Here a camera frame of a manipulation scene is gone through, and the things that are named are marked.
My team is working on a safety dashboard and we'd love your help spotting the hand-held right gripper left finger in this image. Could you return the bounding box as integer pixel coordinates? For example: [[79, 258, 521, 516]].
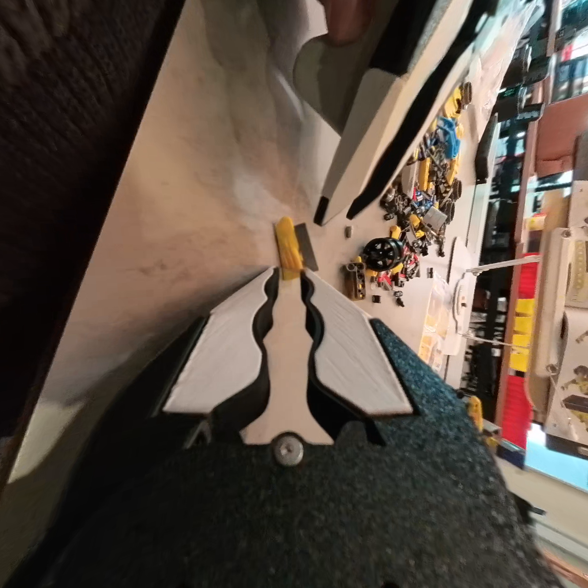
[[162, 266, 281, 433]]

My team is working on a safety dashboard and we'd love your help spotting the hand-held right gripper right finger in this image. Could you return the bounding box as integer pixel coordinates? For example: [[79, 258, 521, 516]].
[[299, 270, 415, 444]]

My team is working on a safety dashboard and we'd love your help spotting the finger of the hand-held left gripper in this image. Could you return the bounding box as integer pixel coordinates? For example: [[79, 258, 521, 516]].
[[314, 68, 401, 227], [346, 43, 481, 220]]

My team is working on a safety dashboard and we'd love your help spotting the black toy wheel hub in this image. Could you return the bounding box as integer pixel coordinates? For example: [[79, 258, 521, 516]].
[[363, 237, 405, 272]]

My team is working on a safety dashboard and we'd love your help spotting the person's left hand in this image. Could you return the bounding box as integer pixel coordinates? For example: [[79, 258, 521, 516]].
[[324, 0, 375, 47]]

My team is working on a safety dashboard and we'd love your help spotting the blue curved toy piece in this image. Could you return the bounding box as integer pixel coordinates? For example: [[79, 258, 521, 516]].
[[436, 115, 463, 160]]

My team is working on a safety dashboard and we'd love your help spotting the pile of toy building pieces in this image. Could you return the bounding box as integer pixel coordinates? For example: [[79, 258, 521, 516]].
[[358, 80, 475, 308]]

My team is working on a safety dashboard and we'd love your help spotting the black rectangular bar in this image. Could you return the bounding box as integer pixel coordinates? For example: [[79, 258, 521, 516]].
[[475, 112, 501, 185]]

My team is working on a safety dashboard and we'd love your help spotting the grey angled beam piece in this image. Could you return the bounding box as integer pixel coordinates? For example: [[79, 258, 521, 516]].
[[345, 262, 369, 300]]

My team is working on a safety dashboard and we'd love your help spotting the printed paper sheet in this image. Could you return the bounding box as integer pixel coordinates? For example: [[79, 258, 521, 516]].
[[418, 273, 465, 369]]

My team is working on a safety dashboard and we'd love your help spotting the yellow toy assembly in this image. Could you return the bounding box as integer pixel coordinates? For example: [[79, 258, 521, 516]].
[[466, 395, 502, 456]]

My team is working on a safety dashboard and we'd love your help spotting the wooden shelf unit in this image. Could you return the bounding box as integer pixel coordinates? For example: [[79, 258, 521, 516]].
[[494, 0, 588, 465]]

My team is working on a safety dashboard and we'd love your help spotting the stack of red yellow bins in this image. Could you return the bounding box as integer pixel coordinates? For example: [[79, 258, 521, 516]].
[[496, 252, 544, 452]]

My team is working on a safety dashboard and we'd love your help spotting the white machine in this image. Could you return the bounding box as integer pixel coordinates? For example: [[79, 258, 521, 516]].
[[526, 226, 588, 415]]

